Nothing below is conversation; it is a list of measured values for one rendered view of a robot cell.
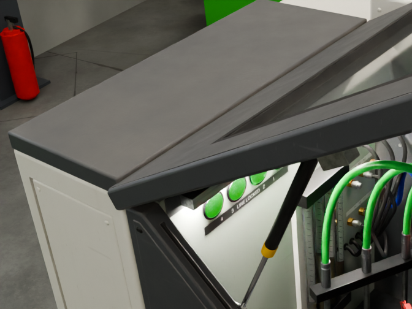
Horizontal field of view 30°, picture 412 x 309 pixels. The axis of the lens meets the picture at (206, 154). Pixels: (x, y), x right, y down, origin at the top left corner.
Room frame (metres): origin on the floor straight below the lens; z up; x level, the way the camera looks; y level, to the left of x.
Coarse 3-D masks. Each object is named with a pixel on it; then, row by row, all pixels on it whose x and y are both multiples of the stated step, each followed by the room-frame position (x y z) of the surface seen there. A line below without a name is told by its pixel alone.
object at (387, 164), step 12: (360, 168) 1.06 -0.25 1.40; (372, 168) 1.05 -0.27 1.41; (384, 168) 1.03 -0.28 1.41; (396, 168) 1.02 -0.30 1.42; (408, 168) 1.00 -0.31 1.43; (348, 180) 1.08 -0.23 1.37; (336, 192) 1.10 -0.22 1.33; (324, 216) 1.12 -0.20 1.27; (324, 228) 1.12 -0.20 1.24; (324, 240) 1.12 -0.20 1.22; (324, 252) 1.12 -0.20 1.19; (324, 264) 1.12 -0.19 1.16
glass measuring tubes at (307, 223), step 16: (320, 176) 1.22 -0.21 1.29; (336, 176) 1.23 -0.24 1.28; (304, 192) 1.17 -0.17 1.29; (320, 192) 1.19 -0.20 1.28; (304, 208) 1.18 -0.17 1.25; (320, 208) 1.20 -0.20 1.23; (336, 208) 1.25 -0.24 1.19; (304, 224) 1.18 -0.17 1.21; (320, 224) 1.20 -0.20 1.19; (336, 224) 1.25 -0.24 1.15; (304, 240) 1.18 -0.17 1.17; (320, 240) 1.20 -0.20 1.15; (336, 240) 1.25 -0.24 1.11; (304, 256) 1.19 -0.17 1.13; (320, 256) 1.20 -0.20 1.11; (336, 256) 1.25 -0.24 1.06; (304, 272) 1.19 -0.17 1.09; (320, 272) 1.20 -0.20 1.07; (336, 272) 1.25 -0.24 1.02; (304, 288) 1.19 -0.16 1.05; (304, 304) 1.19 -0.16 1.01; (320, 304) 1.20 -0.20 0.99; (336, 304) 1.22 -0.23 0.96
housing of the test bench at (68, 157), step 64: (256, 0) 1.65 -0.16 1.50; (320, 0) 1.67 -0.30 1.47; (192, 64) 1.34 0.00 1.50; (256, 64) 1.30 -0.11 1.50; (64, 128) 1.15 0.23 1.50; (128, 128) 1.12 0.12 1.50; (192, 128) 1.09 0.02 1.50; (64, 192) 1.07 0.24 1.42; (64, 256) 1.11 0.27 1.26; (128, 256) 0.97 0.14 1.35
